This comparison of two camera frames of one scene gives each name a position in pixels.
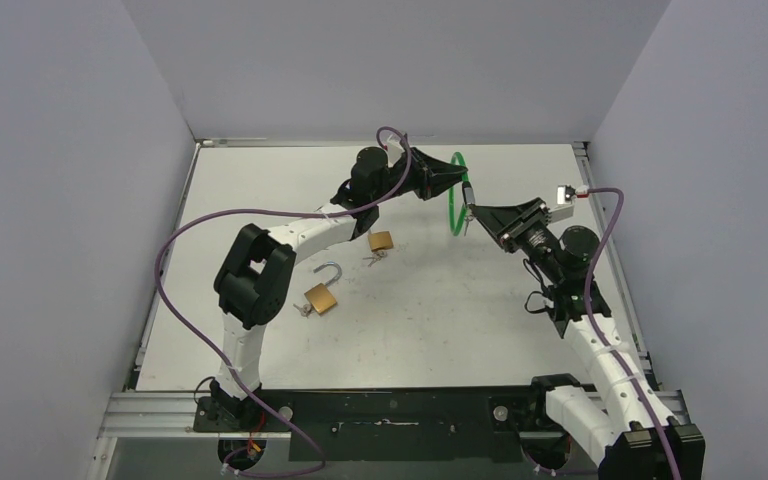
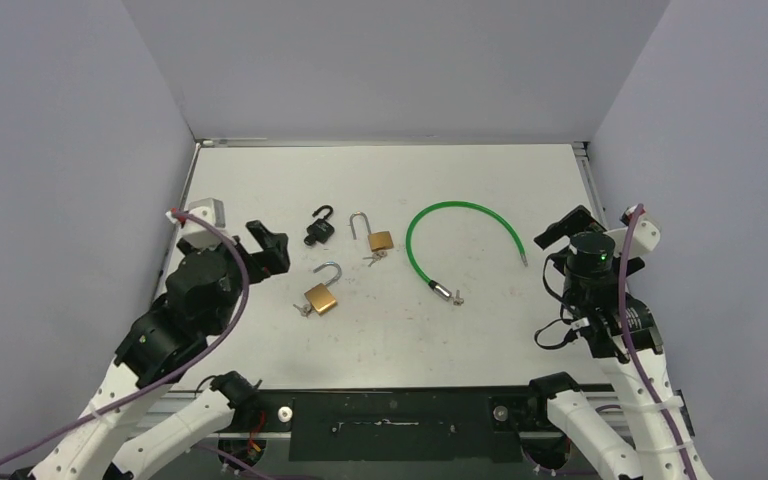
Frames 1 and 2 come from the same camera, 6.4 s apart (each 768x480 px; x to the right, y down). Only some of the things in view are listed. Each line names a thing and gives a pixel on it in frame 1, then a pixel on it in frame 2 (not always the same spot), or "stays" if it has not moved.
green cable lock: (468, 194) -> (437, 288)
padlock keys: (376, 255) stays
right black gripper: (522, 225) -> (567, 228)
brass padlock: (322, 296) stays
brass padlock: (380, 240) stays
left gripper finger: (435, 176) -> (275, 247)
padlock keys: (305, 310) stays
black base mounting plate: (384, 424) stays
